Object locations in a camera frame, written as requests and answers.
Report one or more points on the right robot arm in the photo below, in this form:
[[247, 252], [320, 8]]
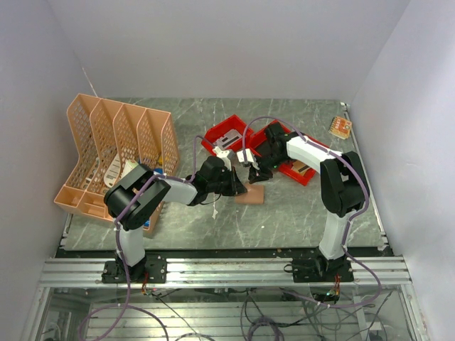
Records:
[[344, 193]]

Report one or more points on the red bin front pair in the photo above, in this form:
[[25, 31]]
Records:
[[258, 142]]

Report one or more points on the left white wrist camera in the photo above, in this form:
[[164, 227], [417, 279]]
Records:
[[225, 155]]

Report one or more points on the white ruler card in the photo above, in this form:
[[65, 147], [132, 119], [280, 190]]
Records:
[[112, 172]]

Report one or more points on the aluminium rail frame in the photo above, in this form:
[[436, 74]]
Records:
[[208, 273]]

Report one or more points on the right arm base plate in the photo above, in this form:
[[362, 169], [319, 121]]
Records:
[[319, 270]]

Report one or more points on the white credit card stack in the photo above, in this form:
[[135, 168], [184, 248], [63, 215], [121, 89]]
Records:
[[228, 139]]

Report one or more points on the brown leather card holder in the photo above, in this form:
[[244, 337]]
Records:
[[253, 196]]

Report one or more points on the red bin pair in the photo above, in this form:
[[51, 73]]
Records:
[[258, 142], [302, 157]]

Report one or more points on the red bin with cards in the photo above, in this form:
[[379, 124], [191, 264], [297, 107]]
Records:
[[232, 122]]

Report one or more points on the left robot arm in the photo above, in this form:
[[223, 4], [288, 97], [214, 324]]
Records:
[[133, 200]]

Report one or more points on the green white carton box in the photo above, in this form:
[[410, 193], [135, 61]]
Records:
[[129, 166]]

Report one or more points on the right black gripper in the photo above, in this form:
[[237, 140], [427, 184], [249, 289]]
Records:
[[261, 175]]

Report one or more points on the orange spiral notepad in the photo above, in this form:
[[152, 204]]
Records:
[[340, 127]]

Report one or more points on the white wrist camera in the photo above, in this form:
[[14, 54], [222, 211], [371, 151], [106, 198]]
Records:
[[225, 155], [247, 158]]

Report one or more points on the peach file organizer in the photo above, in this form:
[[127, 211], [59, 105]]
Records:
[[103, 128]]

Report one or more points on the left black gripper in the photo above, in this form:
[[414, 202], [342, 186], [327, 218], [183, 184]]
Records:
[[236, 187]]

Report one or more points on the brown item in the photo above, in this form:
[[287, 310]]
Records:
[[299, 167]]

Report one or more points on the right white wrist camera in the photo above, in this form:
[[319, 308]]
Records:
[[247, 158]]

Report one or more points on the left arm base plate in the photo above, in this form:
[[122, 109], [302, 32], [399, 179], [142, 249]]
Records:
[[150, 270]]

